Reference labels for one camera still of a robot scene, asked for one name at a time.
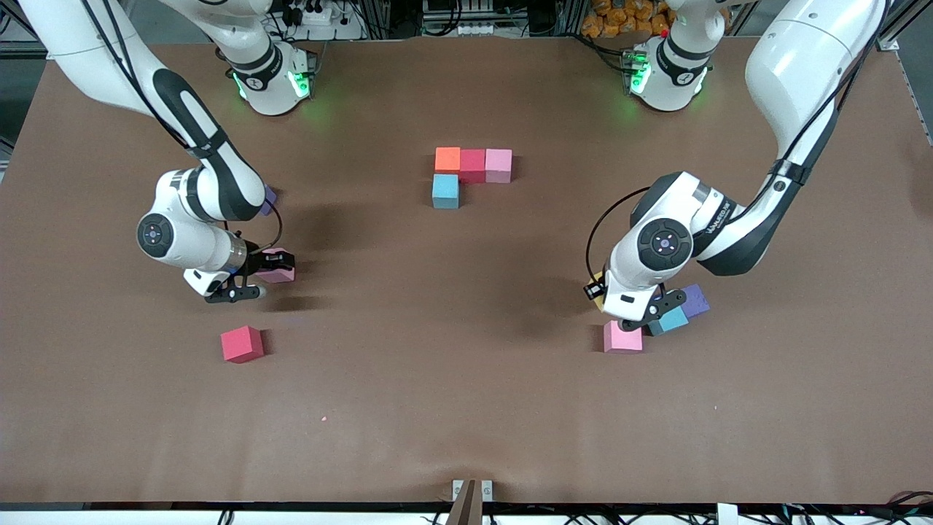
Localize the pink foam cube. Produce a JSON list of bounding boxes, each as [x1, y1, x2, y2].
[[485, 149, 513, 184], [255, 248, 296, 284], [604, 321, 644, 354]]

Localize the red foam cube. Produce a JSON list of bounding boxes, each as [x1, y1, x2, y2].
[[221, 325, 265, 364], [459, 149, 488, 184]]

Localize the cyan foam cube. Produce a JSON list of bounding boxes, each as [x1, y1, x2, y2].
[[432, 174, 460, 210], [649, 306, 690, 337]]

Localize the brown table mat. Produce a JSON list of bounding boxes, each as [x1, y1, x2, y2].
[[0, 35, 933, 505]]

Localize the white power strip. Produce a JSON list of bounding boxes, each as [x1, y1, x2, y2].
[[281, 0, 365, 41]]

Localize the pile of orange toy fruit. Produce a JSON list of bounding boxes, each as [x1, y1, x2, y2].
[[581, 0, 671, 39]]

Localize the metal equipment rack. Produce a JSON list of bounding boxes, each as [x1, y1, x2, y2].
[[421, 0, 515, 37]]

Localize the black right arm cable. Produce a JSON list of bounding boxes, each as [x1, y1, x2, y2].
[[80, 0, 284, 256]]

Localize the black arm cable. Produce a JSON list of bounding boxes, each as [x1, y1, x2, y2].
[[585, 0, 886, 287], [80, 0, 284, 256]]

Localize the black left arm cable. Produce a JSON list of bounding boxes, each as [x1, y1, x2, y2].
[[585, 0, 886, 287]]

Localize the brown wooden post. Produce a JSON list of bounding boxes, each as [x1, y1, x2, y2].
[[445, 479, 484, 525]]

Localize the black cable bundle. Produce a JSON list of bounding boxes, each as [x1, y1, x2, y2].
[[718, 490, 933, 525]]

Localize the aluminium frame profile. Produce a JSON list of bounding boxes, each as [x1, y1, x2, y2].
[[878, 0, 933, 53]]

